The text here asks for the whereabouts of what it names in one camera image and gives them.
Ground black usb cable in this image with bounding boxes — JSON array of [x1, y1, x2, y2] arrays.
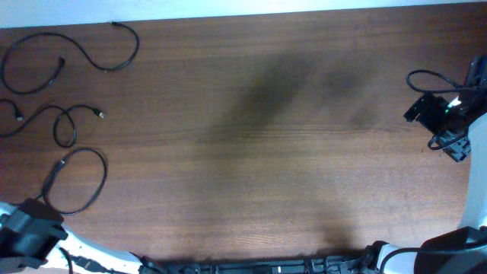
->
[[36, 147, 109, 216], [0, 98, 106, 149], [0, 21, 141, 95]]

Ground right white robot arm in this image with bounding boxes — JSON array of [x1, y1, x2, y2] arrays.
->
[[356, 56, 486, 273]]

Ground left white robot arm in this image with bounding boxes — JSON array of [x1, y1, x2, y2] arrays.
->
[[1, 199, 167, 274]]

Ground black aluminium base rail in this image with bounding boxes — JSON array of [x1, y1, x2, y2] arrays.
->
[[139, 256, 377, 274]]

